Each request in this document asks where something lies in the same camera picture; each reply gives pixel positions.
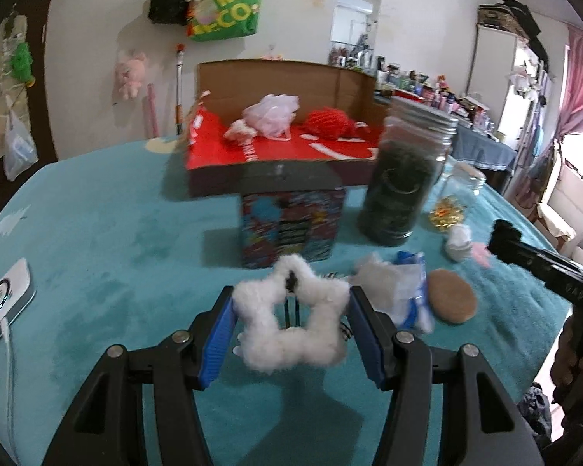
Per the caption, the mop handle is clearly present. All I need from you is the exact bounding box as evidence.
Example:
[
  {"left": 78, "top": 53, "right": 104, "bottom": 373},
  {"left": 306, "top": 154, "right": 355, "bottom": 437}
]
[{"left": 176, "top": 43, "right": 185, "bottom": 136}]

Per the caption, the pink curtain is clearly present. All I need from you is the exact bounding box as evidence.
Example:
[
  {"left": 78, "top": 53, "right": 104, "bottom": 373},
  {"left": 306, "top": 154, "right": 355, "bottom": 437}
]
[{"left": 554, "top": 25, "right": 583, "bottom": 140}]

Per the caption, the grey tablecloth side table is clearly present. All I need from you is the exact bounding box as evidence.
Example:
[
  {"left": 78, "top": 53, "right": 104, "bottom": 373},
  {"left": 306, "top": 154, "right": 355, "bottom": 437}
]
[{"left": 452, "top": 124, "right": 517, "bottom": 194}]

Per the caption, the red cardboard box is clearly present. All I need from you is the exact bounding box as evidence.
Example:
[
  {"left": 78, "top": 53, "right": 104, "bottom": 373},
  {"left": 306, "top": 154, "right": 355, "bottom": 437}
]
[{"left": 186, "top": 59, "right": 388, "bottom": 198}]

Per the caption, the green plush dinosaur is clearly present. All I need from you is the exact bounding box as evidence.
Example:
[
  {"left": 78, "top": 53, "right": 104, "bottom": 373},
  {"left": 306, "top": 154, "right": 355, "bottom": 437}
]
[{"left": 11, "top": 42, "right": 35, "bottom": 87}]

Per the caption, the large jar of tea leaves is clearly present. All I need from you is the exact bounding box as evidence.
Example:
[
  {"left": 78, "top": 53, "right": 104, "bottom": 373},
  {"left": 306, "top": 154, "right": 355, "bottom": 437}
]
[{"left": 357, "top": 98, "right": 457, "bottom": 246}]

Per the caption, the white rolled sock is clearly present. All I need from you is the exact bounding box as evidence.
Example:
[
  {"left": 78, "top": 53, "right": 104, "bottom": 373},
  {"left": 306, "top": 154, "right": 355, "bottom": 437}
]
[{"left": 444, "top": 224, "right": 473, "bottom": 262}]

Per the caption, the colourful small box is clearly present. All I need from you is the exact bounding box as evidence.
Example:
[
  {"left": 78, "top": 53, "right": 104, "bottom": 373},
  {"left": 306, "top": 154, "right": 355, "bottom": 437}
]
[{"left": 240, "top": 188, "right": 346, "bottom": 268}]

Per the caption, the white refrigerator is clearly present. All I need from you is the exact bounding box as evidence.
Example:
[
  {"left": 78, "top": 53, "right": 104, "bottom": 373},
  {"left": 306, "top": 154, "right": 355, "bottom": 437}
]
[{"left": 466, "top": 25, "right": 529, "bottom": 134}]

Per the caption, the white plastic bag on door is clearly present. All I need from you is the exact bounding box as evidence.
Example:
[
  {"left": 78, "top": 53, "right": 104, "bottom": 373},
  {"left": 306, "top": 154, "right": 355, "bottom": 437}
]
[{"left": 4, "top": 110, "right": 38, "bottom": 182}]

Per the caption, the white fluffy star scrunchie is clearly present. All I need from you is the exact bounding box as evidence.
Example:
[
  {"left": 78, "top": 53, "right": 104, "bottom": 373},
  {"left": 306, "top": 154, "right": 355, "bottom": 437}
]
[{"left": 231, "top": 255, "right": 351, "bottom": 374}]

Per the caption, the round beige powder puff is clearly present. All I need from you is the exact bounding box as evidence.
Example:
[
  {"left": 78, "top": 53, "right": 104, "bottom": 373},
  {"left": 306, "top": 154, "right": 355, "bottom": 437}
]
[{"left": 428, "top": 268, "right": 478, "bottom": 325}]

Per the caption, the blue white tissue pack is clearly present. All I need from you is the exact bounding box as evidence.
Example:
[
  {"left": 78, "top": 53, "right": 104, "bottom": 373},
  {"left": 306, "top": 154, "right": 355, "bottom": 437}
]
[{"left": 396, "top": 250, "right": 435, "bottom": 334}]

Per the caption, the crumpled white tissue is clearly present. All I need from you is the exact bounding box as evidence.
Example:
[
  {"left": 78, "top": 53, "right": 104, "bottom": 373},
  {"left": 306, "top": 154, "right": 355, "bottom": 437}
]
[{"left": 349, "top": 252, "right": 418, "bottom": 324}]

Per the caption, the green tote bag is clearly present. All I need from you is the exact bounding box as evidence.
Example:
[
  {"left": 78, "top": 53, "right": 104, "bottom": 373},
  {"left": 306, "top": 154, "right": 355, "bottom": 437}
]
[{"left": 186, "top": 0, "right": 261, "bottom": 42}]

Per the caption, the white charger device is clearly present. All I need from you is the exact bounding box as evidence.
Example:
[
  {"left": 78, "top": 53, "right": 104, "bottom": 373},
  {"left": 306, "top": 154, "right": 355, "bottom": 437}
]
[{"left": 0, "top": 258, "right": 35, "bottom": 338}]

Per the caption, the white mesh bath pouf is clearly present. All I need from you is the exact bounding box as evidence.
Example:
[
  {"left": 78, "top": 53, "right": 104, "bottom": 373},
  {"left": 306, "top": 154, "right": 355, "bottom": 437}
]
[{"left": 242, "top": 94, "right": 300, "bottom": 141}]

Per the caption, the wall mirror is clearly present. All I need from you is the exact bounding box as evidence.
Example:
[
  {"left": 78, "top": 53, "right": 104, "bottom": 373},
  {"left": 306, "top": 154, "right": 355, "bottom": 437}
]
[{"left": 328, "top": 0, "right": 381, "bottom": 71}]

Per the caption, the pink plush rabbit on wall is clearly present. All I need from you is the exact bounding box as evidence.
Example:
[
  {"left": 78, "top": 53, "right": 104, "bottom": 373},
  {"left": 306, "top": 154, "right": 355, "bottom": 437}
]
[{"left": 115, "top": 53, "right": 147, "bottom": 101}]

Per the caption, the small jar of gold beads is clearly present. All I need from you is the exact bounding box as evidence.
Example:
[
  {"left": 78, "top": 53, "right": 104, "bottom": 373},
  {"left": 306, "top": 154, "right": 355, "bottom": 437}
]
[{"left": 429, "top": 161, "right": 487, "bottom": 231}]

